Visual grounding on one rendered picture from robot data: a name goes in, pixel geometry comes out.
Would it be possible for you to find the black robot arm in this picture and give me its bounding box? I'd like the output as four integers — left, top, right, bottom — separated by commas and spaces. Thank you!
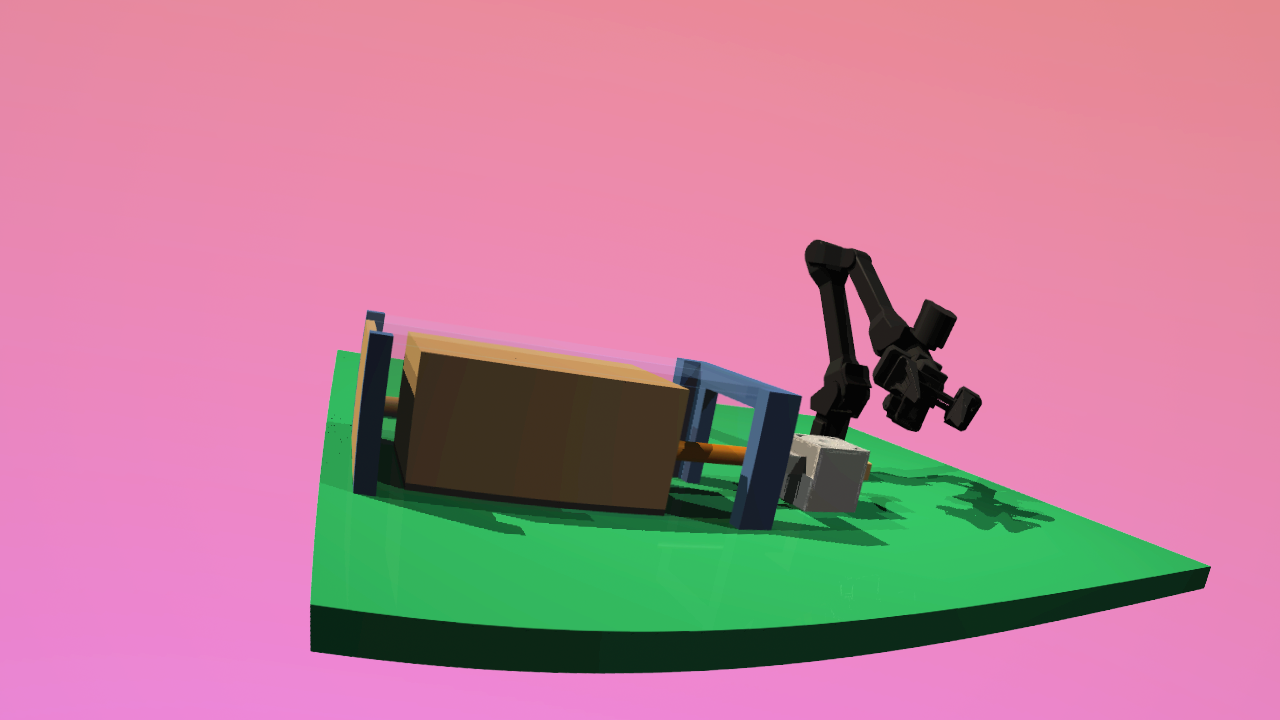
804, 240, 957, 441

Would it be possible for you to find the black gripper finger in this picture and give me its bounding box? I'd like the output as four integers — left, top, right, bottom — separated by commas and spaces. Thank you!
883, 355, 920, 404
945, 389, 975, 428

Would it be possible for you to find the blue flat bar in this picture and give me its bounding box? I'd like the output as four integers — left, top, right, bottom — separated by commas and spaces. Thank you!
695, 360, 803, 530

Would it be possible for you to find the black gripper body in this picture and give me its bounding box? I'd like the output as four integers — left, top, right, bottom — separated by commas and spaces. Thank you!
873, 345, 982, 432

